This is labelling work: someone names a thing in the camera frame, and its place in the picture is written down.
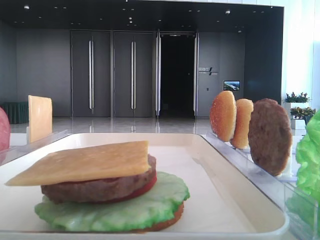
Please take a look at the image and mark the upright tomato slice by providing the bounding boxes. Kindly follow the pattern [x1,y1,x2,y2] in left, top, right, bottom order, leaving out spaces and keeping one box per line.
[0,108,11,151]

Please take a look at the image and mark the meat patty on burger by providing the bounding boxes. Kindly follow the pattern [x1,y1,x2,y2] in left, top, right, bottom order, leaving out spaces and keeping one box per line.
[40,154,157,205]

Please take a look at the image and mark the left long clear rail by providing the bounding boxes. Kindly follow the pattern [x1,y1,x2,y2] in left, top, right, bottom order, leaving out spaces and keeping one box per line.
[0,130,70,166]

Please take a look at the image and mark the upright cheese slice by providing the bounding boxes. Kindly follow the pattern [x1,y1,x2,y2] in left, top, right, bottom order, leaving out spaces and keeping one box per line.
[28,95,53,143]

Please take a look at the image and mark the open door handle bar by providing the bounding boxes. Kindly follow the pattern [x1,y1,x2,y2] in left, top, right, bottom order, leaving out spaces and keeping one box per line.
[155,31,162,118]

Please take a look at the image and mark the left door handle bar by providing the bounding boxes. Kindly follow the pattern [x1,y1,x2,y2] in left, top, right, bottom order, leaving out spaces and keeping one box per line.
[89,36,94,114]

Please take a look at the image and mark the cheese slice on burger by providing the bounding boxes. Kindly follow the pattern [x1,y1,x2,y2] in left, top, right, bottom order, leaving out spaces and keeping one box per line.
[6,140,150,186]

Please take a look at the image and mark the cream rectangular tray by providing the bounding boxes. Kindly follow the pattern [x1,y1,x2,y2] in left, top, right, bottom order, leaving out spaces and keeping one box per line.
[0,133,290,240]

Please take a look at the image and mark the upright bun slice rear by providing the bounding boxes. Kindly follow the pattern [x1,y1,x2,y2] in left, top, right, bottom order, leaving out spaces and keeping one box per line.
[230,98,254,149]

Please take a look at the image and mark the middle door handle bar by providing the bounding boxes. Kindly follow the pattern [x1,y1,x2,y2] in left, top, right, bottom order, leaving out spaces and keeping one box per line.
[131,40,136,110]

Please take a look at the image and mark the green skirted table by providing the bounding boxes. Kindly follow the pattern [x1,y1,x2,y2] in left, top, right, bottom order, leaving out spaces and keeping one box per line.
[0,101,29,124]

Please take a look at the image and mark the wall display screen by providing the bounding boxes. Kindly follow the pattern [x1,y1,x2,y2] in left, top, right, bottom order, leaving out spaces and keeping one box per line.
[223,80,241,91]

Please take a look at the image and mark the upright lettuce leaf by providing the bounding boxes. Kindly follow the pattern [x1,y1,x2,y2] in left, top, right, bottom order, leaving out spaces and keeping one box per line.
[295,111,320,201]

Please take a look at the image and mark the bottom bun on tray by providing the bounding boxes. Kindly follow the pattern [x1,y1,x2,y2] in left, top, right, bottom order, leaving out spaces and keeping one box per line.
[132,202,184,233]

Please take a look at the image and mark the long clear rail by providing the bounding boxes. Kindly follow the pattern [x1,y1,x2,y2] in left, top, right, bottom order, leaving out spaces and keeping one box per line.
[0,130,70,166]
[202,131,320,240]

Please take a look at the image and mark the right long clear rail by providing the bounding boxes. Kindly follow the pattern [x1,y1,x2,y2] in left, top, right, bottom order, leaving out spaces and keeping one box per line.
[202,131,320,240]

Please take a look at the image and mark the bun slice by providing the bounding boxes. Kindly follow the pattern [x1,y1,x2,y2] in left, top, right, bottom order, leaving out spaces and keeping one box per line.
[209,90,237,142]
[230,98,254,149]

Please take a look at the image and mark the bun slice front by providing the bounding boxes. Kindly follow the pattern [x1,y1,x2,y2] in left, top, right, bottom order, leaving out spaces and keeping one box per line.
[209,90,237,142]

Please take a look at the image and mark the potted flower plant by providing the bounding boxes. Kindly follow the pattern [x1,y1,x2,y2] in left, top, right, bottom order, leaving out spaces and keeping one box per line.
[284,92,310,103]
[290,107,316,119]

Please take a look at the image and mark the lettuce leaf on burger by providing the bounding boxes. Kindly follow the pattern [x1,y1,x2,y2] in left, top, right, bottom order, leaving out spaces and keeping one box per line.
[34,171,190,232]

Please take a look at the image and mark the upright meat patty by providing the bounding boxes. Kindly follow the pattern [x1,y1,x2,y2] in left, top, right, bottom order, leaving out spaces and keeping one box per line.
[248,98,292,176]

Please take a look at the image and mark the upper potted flower plant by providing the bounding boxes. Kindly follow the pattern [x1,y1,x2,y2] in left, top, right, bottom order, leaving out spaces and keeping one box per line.
[284,92,310,103]

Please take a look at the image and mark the lower potted flower plant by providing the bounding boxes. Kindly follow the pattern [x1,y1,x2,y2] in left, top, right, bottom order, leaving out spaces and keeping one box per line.
[290,107,316,119]

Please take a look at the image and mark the tomato slice on burger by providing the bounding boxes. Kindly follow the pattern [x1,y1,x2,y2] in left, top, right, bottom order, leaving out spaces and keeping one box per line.
[58,170,158,204]

